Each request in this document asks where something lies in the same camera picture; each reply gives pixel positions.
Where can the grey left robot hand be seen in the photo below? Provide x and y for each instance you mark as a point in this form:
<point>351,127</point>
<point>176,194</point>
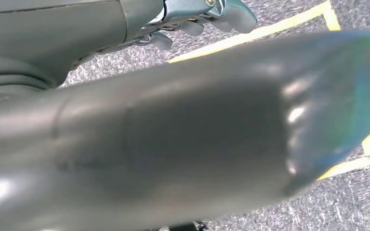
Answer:
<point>172,143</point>

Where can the yellow floor tape square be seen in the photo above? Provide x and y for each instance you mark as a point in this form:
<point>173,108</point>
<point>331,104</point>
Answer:
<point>255,32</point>

